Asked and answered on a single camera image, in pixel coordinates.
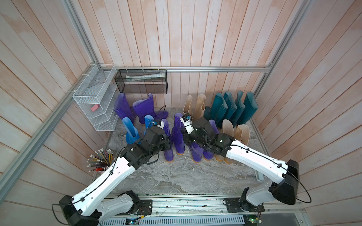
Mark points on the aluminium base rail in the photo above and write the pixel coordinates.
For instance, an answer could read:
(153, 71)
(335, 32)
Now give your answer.
(184, 205)

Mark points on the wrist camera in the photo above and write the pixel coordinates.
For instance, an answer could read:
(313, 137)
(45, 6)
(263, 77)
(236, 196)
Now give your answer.
(186, 120)
(159, 124)

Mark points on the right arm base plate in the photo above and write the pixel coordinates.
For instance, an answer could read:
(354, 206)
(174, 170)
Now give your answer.
(235, 205)

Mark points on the large blue boot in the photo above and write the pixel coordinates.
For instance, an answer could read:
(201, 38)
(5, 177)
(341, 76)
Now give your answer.
(148, 122)

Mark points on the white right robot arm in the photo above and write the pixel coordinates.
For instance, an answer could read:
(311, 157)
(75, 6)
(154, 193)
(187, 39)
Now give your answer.
(283, 177)

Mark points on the pink eraser block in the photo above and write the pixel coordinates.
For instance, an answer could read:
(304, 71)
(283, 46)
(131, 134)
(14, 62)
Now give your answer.
(95, 107)

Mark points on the large purple boot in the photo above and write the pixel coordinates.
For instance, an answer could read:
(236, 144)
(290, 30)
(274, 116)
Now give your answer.
(207, 154)

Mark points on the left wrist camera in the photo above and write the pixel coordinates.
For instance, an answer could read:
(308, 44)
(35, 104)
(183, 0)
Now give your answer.
(159, 124)

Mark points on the black mesh wall basket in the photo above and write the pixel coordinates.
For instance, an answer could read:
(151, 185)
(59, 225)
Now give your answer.
(142, 81)

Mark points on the white wire wall shelf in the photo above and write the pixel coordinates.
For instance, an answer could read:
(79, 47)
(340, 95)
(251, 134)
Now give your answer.
(97, 87)

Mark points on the small blue boot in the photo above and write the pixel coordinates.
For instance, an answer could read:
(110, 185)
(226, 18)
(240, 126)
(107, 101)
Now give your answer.
(132, 134)

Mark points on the vented grille strip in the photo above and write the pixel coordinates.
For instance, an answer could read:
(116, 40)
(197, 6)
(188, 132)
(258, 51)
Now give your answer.
(220, 220)

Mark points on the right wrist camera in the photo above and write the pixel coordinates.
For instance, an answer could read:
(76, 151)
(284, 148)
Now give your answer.
(186, 120)

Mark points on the pencil bundle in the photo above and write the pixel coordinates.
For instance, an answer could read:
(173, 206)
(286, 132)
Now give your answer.
(101, 160)

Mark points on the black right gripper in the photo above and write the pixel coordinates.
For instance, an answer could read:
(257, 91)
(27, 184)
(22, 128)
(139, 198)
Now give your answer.
(186, 136)

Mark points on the large beige boot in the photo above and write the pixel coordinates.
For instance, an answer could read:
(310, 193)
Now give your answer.
(242, 133)

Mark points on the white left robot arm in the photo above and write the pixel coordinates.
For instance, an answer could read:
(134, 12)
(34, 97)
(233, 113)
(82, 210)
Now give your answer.
(89, 207)

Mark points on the lilac purple boot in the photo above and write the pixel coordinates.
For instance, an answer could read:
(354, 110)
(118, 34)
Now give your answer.
(168, 153)
(196, 152)

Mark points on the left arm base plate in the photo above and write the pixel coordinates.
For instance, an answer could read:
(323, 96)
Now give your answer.
(142, 207)

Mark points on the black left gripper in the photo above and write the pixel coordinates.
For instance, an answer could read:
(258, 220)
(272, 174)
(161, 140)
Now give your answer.
(166, 139)

